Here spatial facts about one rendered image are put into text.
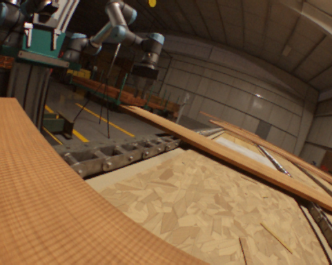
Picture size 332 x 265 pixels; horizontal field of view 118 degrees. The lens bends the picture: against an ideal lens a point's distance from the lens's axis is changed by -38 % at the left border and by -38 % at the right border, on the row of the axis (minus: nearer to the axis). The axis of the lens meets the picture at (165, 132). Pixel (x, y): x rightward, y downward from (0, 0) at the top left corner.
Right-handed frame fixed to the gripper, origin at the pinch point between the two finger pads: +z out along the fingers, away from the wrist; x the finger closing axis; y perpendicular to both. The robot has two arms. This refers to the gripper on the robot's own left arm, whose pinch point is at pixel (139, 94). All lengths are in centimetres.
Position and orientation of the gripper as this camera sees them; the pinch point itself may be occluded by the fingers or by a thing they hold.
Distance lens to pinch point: 77.8
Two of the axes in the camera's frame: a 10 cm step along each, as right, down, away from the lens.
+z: -2.7, 9.5, 1.6
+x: 9.6, 2.8, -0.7
